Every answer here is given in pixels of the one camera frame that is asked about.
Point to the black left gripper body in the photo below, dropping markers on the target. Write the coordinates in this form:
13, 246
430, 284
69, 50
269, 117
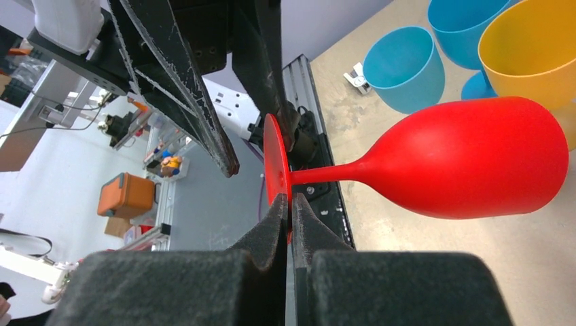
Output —
207, 27

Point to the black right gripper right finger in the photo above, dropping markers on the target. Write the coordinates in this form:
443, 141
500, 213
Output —
337, 285

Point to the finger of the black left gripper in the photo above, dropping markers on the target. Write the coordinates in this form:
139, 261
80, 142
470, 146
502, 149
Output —
257, 61
164, 73

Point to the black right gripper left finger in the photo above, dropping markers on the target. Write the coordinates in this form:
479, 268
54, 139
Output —
244, 284

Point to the teal wine glass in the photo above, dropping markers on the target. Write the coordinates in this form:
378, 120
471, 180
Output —
405, 70

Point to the red plastic wine glass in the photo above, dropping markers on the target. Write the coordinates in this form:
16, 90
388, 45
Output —
453, 163

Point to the blue plastic wine glass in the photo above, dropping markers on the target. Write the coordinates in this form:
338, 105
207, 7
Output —
458, 26

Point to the yellow plastic wine glass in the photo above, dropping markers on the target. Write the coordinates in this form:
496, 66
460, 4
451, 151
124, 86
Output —
529, 51

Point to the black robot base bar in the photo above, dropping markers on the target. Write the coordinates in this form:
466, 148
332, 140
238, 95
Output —
312, 150

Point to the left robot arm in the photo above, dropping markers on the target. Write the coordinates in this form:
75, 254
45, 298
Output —
234, 107

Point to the small white metal clip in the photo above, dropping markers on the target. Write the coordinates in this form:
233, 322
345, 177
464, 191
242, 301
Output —
357, 79

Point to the orange storage box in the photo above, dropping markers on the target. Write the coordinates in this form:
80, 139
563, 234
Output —
126, 196

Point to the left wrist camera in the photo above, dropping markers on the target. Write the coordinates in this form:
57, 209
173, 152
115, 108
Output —
72, 25

